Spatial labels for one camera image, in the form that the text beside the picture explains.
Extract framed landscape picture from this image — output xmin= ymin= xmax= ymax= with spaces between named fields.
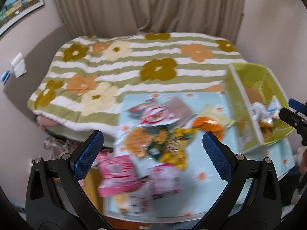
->
xmin=1 ymin=0 xmax=44 ymax=35

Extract floral striped green blanket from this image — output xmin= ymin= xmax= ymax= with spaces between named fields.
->
xmin=27 ymin=33 xmax=245 ymax=136

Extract yellow snack bag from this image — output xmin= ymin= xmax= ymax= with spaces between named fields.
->
xmin=147 ymin=128 xmax=198 ymax=170

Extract blue daisy tablecloth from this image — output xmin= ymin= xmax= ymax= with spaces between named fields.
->
xmin=104 ymin=92 xmax=295 ymax=223

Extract pink pillow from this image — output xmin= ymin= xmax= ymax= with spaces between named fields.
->
xmin=36 ymin=115 xmax=59 ymax=130

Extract pale pink pastry packet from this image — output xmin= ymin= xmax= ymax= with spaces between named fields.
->
xmin=164 ymin=96 xmax=194 ymax=125

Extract floor clutter cables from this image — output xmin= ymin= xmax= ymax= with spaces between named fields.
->
xmin=43 ymin=136 xmax=80 ymax=160

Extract white potato chip bag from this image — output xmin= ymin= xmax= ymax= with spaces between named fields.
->
xmin=112 ymin=190 xmax=151 ymax=215

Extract white wall socket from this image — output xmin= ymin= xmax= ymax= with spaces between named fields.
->
xmin=11 ymin=53 xmax=26 ymax=78

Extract clear noodle cracker packet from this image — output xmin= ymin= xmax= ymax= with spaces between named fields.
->
xmin=124 ymin=128 xmax=153 ymax=158

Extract red white Oishi bag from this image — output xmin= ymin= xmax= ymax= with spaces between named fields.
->
xmin=127 ymin=99 xmax=180 ymax=127

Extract beige curtain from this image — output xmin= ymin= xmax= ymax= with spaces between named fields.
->
xmin=54 ymin=0 xmax=245 ymax=42

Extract pink snack bag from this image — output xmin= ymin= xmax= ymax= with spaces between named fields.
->
xmin=96 ymin=152 xmax=142 ymax=197

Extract orange cream snack bag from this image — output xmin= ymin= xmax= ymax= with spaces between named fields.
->
xmin=191 ymin=104 xmax=235 ymax=141

